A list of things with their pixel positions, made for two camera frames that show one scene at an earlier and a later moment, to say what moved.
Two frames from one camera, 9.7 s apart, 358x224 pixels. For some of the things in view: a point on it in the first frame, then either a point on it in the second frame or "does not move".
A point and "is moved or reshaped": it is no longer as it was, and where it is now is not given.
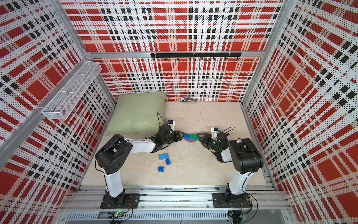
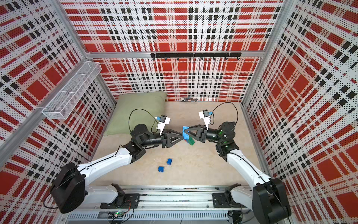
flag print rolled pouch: (189, 99) does not move
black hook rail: (192, 54) does not move
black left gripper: (177, 134) does not move
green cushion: (137, 113) does not move
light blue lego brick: (163, 156) → (185, 136)
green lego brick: (194, 136) is moved or reshaped
